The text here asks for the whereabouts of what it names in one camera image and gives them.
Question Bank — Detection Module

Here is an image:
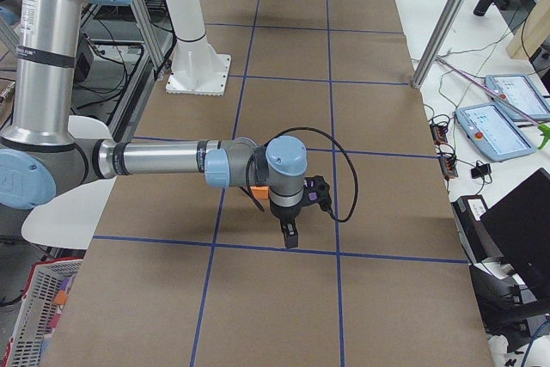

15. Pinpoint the white plastic basket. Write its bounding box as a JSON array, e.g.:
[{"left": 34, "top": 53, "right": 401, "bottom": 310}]
[{"left": 1, "top": 258, "right": 83, "bottom": 366}]

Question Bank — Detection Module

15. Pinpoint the aluminium frame post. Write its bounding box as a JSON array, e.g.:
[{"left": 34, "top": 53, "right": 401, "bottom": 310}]
[{"left": 411, "top": 0, "right": 465, "bottom": 89}]

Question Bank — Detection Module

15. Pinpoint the black laptop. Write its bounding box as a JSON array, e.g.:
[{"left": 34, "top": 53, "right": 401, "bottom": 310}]
[{"left": 480, "top": 168, "right": 549, "bottom": 298}]

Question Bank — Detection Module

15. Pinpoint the near blue teach pendant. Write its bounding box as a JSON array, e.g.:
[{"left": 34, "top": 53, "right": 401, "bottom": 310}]
[{"left": 455, "top": 103, "right": 536, "bottom": 162}]

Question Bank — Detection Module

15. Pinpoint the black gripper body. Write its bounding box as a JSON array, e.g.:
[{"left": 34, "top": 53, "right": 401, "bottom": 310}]
[{"left": 270, "top": 205, "right": 302, "bottom": 232}]

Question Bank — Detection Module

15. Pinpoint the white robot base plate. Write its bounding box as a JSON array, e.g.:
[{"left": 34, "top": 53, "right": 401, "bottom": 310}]
[{"left": 166, "top": 39, "right": 231, "bottom": 96}]

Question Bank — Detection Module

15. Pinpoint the far blue teach pendant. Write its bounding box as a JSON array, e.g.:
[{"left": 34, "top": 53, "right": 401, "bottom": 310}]
[{"left": 485, "top": 74, "right": 549, "bottom": 121}]

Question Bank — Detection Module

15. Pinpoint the brown paper table cover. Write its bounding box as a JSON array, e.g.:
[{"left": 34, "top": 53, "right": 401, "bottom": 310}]
[{"left": 43, "top": 0, "right": 492, "bottom": 366}]

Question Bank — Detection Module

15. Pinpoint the orange foam block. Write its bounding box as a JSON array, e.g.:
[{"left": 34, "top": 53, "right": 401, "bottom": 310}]
[{"left": 250, "top": 186, "right": 269, "bottom": 200}]

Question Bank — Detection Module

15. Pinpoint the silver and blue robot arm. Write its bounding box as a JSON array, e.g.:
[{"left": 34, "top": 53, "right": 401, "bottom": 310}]
[{"left": 1, "top": 0, "right": 307, "bottom": 248}]

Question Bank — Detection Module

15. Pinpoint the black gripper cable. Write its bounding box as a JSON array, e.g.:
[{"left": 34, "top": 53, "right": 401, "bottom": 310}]
[{"left": 244, "top": 126, "right": 358, "bottom": 224}]

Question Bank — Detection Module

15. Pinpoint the blue teach pendant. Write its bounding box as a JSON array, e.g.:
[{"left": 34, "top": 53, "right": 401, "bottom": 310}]
[
  {"left": 485, "top": 74, "right": 549, "bottom": 121},
  {"left": 455, "top": 103, "right": 536, "bottom": 162}
]

